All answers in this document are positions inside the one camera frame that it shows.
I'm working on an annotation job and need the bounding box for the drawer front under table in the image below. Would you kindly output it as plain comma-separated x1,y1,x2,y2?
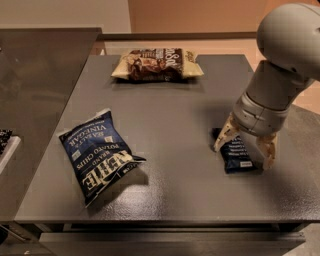
40,232,305,256

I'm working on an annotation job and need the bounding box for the blue kettle chip bag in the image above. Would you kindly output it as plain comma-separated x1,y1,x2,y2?
57,108,146,207

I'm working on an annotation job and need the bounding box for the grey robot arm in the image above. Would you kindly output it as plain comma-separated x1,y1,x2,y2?
214,3,320,169

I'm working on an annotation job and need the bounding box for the dark blue rxbar blueberry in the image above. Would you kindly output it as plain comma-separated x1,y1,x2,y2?
220,136,257,174

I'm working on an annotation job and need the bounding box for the white tray with dark object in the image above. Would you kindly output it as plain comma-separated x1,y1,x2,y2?
0,129,21,174

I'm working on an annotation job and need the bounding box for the brown and cream snack bag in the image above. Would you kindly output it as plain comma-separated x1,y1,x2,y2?
111,48,204,82

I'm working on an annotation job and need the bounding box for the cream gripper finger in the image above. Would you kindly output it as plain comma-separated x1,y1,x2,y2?
256,133,277,170
214,114,240,152

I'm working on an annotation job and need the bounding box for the grey side counter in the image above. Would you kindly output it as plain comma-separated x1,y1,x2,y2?
0,27,101,223

